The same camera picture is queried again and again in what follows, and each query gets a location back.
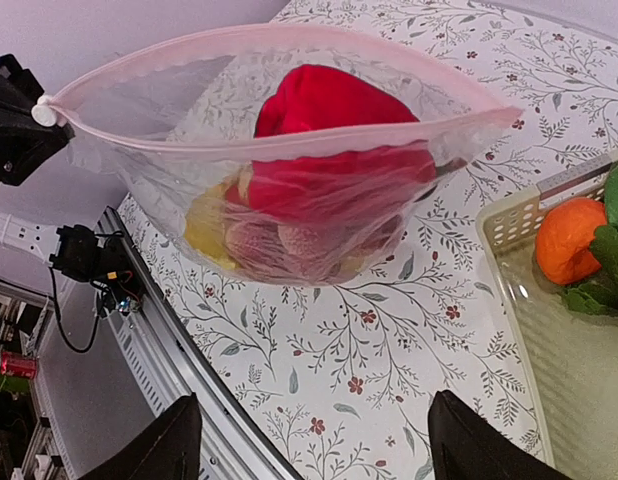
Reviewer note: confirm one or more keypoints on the floral tablecloth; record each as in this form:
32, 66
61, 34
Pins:
340, 378

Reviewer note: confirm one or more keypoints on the beige perforated plastic basket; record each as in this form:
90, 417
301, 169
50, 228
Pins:
570, 359

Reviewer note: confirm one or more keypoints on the orange fruit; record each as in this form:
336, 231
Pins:
563, 239

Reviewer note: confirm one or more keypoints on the clear zip top bag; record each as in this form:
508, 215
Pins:
279, 153

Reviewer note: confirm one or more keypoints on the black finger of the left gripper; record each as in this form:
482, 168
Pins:
24, 143

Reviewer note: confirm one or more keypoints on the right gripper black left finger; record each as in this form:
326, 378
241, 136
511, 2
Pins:
169, 448

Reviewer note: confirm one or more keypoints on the red bell pepper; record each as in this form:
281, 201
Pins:
343, 188

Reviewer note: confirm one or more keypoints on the red soda can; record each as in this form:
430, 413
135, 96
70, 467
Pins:
16, 365

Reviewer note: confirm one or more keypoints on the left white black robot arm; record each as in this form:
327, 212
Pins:
76, 252

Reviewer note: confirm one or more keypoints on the aluminium front rail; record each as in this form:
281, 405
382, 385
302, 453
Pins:
167, 364

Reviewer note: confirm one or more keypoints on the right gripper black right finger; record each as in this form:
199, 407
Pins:
466, 446

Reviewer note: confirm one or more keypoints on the yellow napa cabbage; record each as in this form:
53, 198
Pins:
208, 218

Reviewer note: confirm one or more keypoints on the green white bok choy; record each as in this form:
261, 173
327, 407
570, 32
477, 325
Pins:
598, 294

